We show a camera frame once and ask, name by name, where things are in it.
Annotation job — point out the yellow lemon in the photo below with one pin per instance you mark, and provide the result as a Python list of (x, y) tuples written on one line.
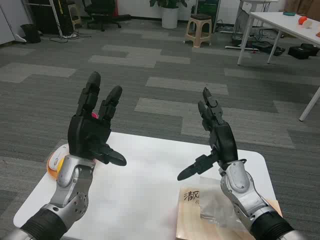
[(60, 165)]

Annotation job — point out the white power strip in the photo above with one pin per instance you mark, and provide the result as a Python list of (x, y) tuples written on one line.
[(71, 36)]

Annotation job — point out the pink plastic cup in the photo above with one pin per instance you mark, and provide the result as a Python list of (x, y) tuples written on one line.
[(95, 115)]

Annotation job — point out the teal flat object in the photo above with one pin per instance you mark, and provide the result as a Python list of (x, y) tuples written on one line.
[(289, 14)]

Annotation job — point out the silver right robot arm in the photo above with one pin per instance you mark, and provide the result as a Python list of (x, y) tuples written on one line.
[(240, 182)]

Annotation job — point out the black trash bin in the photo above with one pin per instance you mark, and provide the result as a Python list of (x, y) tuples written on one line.
[(31, 33)]

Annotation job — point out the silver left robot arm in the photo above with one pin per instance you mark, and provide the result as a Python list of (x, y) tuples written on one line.
[(72, 180)]

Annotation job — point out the orange round plate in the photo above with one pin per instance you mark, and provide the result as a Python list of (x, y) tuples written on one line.
[(51, 173)]

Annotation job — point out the orange object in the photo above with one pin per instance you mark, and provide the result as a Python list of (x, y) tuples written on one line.
[(302, 20)]

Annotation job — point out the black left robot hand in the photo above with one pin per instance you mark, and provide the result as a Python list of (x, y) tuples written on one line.
[(85, 135)]

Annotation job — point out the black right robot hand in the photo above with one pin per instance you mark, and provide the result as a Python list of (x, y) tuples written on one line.
[(225, 142)]

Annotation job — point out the beige plastic stool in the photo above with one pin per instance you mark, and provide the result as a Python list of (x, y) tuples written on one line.
[(198, 27)]

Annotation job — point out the beige cardboard tissue box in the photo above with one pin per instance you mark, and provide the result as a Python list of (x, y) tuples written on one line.
[(190, 217)]

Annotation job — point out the black bag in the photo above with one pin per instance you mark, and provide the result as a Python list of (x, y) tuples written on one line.
[(303, 51)]

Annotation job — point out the white computer mouse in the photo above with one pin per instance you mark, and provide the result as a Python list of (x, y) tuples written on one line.
[(56, 157)]

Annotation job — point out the white plant pot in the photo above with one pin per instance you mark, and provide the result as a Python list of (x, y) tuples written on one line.
[(170, 17)]

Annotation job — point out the white desk with items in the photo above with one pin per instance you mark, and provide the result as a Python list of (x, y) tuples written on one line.
[(282, 25)]

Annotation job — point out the black office chair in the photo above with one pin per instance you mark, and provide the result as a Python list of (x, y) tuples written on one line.
[(102, 12)]

